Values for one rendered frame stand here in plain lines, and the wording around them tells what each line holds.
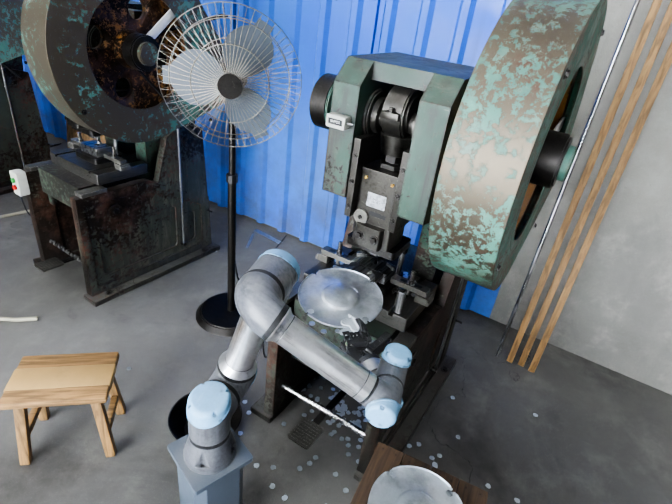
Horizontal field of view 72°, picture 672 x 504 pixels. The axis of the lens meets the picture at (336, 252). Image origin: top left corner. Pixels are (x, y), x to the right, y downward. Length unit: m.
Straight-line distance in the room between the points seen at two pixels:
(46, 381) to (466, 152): 1.63
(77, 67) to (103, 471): 1.60
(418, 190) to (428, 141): 0.15
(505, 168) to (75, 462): 1.85
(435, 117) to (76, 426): 1.84
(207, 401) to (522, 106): 1.06
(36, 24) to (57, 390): 1.37
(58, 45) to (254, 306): 1.49
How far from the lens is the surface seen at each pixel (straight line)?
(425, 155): 1.43
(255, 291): 1.06
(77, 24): 2.26
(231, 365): 1.38
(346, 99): 1.52
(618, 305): 2.90
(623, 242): 2.75
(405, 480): 1.61
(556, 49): 1.15
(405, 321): 1.66
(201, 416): 1.34
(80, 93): 2.29
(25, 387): 2.02
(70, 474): 2.15
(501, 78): 1.12
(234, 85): 1.99
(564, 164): 1.42
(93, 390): 1.93
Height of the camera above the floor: 1.68
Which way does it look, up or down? 30 degrees down
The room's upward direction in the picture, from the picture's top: 8 degrees clockwise
